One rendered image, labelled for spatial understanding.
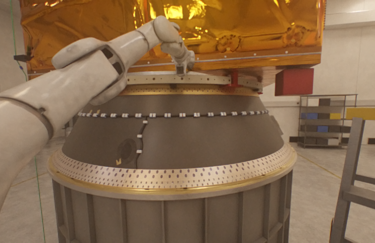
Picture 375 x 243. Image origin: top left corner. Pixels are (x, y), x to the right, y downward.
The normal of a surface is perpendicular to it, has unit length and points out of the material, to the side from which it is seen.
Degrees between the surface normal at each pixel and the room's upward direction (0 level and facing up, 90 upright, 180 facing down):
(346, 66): 90
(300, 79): 90
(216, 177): 43
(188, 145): 62
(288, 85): 90
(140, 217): 90
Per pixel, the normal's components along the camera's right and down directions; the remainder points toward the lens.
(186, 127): 0.09, -0.38
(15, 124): 0.87, -0.46
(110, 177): -0.17, -0.66
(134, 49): 0.88, 0.10
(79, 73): 0.74, 0.01
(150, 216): -0.07, 0.10
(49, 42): -0.27, 0.22
